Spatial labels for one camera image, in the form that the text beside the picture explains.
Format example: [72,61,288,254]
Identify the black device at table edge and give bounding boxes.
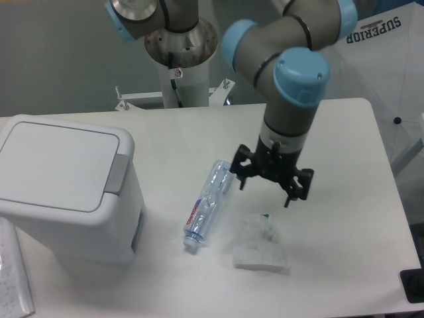
[400,268,423,303]

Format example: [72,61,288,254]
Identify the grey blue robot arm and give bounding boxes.
[105,1,362,201]

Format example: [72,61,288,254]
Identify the black pedestal cable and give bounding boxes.
[168,51,184,109]

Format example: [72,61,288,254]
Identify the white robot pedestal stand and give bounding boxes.
[114,18,237,113]

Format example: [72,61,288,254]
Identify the white push-lid trash can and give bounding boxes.
[1,115,145,264]

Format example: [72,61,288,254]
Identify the white Superior umbrella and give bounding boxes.
[323,2,423,172]

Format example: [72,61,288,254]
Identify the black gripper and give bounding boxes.
[230,138,314,208]

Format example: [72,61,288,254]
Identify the crushed clear plastic bottle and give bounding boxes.
[183,160,234,253]

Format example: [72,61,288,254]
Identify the crumpled white tissue wrapper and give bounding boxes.
[233,214,291,275]

